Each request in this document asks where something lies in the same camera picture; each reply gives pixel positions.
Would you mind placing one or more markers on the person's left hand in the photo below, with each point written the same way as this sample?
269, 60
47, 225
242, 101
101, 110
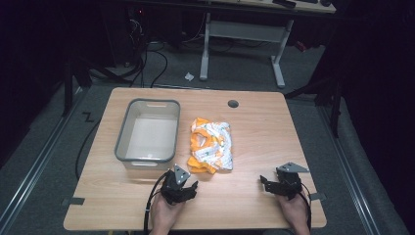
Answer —
164, 215

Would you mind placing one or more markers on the orange and white patterned cloth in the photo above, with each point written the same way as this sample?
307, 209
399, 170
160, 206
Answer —
210, 147

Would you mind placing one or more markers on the grey tape piece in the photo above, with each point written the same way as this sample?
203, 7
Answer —
317, 196
74, 201

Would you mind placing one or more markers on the black computer tower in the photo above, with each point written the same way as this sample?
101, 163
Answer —
125, 32

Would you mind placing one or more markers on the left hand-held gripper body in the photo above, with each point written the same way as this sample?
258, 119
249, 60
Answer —
174, 189

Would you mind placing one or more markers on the dark metal stand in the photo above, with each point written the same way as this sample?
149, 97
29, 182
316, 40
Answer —
70, 84
326, 98

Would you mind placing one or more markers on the metal floor rail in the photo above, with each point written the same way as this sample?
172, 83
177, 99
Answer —
350, 169
36, 169

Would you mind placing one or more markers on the person's right hand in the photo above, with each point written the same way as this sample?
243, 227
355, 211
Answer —
295, 213

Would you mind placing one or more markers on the grey plastic storage bin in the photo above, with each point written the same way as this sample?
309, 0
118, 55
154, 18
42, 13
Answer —
148, 137

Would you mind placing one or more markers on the crumpled white paper scrap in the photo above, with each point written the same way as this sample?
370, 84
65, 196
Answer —
189, 76

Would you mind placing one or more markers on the white-framed desk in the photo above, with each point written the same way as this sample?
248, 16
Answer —
244, 31

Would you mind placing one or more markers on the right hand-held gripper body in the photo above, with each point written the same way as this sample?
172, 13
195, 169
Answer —
288, 182

